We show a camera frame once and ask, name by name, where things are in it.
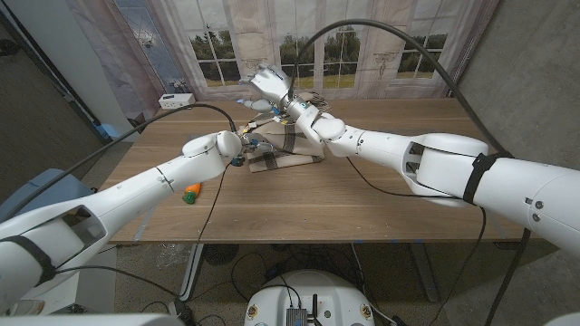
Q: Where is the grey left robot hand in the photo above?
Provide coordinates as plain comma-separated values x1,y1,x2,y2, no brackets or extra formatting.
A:
230,124,276,168

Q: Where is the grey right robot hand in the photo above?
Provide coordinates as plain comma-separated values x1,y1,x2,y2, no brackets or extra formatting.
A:
236,62,321,123

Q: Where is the cream plaid scarf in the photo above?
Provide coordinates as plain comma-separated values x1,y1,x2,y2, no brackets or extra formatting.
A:
237,91,332,174

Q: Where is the orange toy carrot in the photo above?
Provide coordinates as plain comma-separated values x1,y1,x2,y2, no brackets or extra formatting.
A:
182,182,202,205

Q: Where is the printed window backdrop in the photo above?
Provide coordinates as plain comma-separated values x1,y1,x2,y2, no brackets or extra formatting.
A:
65,0,499,101

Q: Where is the white power strip box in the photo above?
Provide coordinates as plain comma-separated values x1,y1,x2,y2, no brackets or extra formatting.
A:
158,92,197,110

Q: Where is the white table leg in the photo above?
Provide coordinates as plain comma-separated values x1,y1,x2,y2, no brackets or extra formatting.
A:
179,244,205,302

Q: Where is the white robot torso base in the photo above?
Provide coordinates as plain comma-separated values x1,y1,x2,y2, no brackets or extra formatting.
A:
244,270,376,326

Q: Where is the small grey electronics box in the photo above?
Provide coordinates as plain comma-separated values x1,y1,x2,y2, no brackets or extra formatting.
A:
285,307,309,326

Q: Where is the grey table leg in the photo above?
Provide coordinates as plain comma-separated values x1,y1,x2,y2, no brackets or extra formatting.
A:
410,244,440,303

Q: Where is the thin black left wrist cable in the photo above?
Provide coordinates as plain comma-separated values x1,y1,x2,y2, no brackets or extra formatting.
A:
194,162,232,245

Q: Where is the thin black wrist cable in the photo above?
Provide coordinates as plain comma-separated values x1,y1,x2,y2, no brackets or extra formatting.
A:
194,162,232,245
346,156,488,326

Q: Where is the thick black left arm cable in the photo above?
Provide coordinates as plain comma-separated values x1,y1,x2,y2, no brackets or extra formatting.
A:
0,102,237,223

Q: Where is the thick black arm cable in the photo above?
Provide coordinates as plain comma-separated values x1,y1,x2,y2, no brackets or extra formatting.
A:
287,18,531,326
0,102,237,223

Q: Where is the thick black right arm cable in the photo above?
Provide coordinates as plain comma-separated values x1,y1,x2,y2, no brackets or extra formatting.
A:
287,18,531,326

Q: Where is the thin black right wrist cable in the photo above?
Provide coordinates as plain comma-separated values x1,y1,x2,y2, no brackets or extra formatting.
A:
346,156,488,326

